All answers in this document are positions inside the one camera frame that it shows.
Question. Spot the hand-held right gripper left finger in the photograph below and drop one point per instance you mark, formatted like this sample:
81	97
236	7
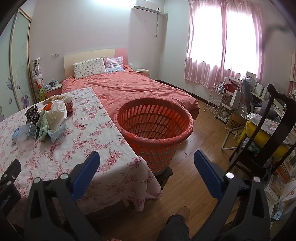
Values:
86	171

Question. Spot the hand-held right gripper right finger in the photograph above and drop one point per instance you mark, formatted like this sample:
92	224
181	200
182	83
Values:
208	176

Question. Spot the orange plastic laundry basket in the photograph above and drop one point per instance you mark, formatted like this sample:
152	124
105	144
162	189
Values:
161	157

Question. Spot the clear plastic box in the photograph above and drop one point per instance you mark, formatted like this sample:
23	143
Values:
27	136

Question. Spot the white plastic bag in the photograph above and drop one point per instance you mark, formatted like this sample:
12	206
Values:
57	112

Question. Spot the orange white snack cup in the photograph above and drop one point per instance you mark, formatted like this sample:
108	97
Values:
47	107

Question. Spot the pink floral tablecloth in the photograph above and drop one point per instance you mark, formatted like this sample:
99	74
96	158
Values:
81	139

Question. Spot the dark wooden stool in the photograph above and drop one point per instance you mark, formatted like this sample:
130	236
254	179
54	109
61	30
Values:
167	173

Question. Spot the person's foot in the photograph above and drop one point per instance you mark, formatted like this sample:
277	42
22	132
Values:
185	210

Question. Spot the blue tissue packet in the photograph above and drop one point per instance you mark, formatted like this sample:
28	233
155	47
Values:
16	135

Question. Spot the brown paper bag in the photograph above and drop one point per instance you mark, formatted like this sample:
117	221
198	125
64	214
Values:
234	122

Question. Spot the person's leg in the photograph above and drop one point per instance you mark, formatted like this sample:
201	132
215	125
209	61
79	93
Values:
177	228

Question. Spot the pale green cloth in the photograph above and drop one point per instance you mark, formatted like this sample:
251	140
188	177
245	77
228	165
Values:
42	127

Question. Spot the red plaid scrunchie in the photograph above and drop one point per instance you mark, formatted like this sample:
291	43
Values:
69	107

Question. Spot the black floral scrunchie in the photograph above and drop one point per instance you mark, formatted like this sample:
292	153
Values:
32	114

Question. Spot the pile of cardboard boxes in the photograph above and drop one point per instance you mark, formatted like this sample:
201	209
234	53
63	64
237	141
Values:
282	197

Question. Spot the gold snack wrapper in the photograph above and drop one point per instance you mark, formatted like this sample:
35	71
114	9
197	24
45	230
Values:
55	99

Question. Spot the white paper bag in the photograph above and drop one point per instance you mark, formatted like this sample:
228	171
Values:
235	99

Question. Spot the white trolley cart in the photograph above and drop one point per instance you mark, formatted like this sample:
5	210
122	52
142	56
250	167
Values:
229	97

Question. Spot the pink and white nightstand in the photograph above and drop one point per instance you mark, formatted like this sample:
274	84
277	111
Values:
56	91
143	73

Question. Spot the grey office chair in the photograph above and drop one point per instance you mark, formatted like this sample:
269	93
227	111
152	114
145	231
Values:
247	92

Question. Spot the white and dark mug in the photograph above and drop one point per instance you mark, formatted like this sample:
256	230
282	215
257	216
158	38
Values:
55	83

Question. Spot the salmon bed duvet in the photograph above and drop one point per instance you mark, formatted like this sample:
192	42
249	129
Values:
138	88

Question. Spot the white floral pillow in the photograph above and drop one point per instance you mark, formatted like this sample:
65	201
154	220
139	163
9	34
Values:
89	67

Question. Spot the dark wooden chair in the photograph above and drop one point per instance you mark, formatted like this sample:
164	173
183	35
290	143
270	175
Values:
271	92

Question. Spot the hanging plush toys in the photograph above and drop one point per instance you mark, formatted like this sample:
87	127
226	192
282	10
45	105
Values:
38	77

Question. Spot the pink curtain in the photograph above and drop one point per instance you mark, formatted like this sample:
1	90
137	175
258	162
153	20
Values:
205	69

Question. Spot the pink striped pillow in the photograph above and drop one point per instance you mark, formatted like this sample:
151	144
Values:
113	63

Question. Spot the frosted glass wardrobe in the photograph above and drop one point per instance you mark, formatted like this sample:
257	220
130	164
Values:
18	69

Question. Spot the cream and pink headboard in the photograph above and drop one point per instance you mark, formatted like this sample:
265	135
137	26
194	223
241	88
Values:
87	54

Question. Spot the white air conditioner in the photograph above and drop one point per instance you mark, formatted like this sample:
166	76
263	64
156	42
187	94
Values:
148	4

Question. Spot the white metal tube frame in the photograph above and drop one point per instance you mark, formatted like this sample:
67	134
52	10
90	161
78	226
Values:
225	139

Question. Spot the white wall socket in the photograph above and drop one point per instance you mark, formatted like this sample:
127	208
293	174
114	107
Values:
55	54

